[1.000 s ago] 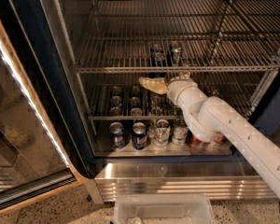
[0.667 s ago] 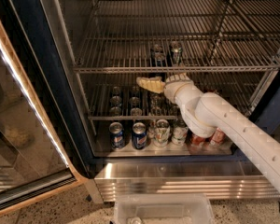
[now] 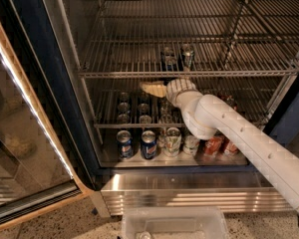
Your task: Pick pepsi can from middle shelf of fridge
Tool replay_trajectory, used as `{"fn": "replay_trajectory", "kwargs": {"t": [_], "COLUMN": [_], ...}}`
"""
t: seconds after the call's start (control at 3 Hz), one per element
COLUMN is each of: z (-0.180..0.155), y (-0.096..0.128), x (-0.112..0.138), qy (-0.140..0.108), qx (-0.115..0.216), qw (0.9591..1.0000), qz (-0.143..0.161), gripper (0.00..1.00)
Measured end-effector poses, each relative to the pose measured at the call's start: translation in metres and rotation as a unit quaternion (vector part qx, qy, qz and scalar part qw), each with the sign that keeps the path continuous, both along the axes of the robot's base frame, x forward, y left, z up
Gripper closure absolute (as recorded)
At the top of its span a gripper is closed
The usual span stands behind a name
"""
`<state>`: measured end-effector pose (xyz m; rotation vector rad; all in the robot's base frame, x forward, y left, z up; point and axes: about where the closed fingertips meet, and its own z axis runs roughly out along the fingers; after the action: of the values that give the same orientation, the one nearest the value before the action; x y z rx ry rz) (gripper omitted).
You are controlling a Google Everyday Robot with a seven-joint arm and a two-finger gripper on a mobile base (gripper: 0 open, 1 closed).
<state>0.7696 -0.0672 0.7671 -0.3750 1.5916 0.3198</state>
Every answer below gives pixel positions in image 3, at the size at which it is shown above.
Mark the red coke can bottom right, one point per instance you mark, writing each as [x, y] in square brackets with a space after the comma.
[229, 148]

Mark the red coke can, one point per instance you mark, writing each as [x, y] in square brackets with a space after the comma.
[213, 145]
[229, 148]

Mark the clear plastic bin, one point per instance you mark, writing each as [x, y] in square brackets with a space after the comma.
[174, 223]

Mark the blue pepsi can rear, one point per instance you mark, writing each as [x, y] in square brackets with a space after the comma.
[167, 52]

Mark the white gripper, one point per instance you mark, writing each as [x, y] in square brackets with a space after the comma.
[178, 88]

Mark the blue pepsi can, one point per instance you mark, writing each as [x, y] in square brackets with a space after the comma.
[167, 52]
[125, 146]
[148, 145]

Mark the blue pepsi can bottom left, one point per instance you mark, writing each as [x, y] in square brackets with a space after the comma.
[125, 146]

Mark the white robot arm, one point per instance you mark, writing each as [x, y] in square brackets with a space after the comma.
[204, 115]

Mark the middle wire shelf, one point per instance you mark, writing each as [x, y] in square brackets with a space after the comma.
[229, 38]

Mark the lower wire shelf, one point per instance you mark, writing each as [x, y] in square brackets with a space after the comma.
[122, 102]

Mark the steel fridge base grille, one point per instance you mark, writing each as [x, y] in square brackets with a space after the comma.
[230, 191]

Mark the wire shelf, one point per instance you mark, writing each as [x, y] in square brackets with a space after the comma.
[122, 102]
[229, 38]

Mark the glass fridge door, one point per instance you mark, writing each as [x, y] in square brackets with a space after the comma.
[36, 175]

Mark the blue pepsi can shelf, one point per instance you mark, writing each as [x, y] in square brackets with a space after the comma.
[169, 64]

